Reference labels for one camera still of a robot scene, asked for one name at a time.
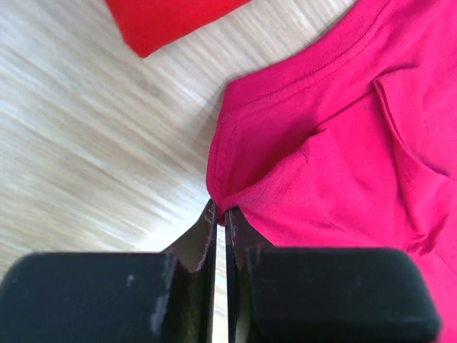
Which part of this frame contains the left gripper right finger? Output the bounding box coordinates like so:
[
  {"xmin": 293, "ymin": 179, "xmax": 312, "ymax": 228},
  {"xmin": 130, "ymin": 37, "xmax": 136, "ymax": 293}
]
[{"xmin": 225, "ymin": 207, "xmax": 273, "ymax": 342}]

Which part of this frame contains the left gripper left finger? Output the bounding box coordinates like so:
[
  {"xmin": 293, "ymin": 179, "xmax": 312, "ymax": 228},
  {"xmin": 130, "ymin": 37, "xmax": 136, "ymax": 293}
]
[{"xmin": 161, "ymin": 199, "xmax": 217, "ymax": 342}]

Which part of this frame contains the magenta t shirt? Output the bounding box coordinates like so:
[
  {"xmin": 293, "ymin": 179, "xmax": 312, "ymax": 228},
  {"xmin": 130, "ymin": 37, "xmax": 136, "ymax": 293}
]
[{"xmin": 206, "ymin": 1, "xmax": 456, "ymax": 342}]

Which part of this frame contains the folded red t shirt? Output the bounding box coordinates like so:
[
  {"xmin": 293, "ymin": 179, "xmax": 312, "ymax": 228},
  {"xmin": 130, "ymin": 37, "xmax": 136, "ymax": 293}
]
[{"xmin": 105, "ymin": 0, "xmax": 248, "ymax": 58}]

